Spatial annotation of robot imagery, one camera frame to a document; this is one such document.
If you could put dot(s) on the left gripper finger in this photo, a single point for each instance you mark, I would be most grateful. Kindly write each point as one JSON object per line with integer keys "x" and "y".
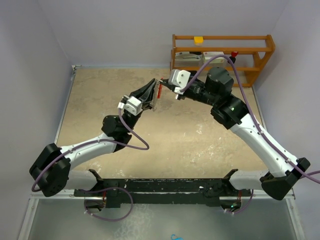
{"x": 145, "y": 92}
{"x": 146, "y": 104}

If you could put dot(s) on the blue object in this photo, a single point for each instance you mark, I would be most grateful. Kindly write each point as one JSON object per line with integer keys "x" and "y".
{"x": 175, "y": 237}

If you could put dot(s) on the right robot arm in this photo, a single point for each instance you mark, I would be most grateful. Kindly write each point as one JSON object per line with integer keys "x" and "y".
{"x": 283, "y": 168}

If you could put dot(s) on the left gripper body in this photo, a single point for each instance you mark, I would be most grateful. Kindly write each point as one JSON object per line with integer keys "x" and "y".
{"x": 125, "y": 97}

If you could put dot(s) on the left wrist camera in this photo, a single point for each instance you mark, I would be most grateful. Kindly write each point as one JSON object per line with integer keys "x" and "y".
{"x": 131, "y": 104}

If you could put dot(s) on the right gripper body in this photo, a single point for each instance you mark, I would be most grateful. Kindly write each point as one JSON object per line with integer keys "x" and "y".
{"x": 192, "y": 92}

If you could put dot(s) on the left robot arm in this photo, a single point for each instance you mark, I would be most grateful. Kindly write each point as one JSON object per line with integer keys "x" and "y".
{"x": 52, "y": 169}

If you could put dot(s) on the grey stapler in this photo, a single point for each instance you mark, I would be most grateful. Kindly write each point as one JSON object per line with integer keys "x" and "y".
{"x": 188, "y": 56}

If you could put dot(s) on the red grey key holder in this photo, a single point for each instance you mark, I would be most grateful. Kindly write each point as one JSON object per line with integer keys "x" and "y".
{"x": 157, "y": 96}

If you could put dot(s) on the yellow block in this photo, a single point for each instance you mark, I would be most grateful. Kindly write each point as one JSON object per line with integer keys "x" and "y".
{"x": 198, "y": 40}

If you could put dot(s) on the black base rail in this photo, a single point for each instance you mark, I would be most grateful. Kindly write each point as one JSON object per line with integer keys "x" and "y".
{"x": 184, "y": 191}

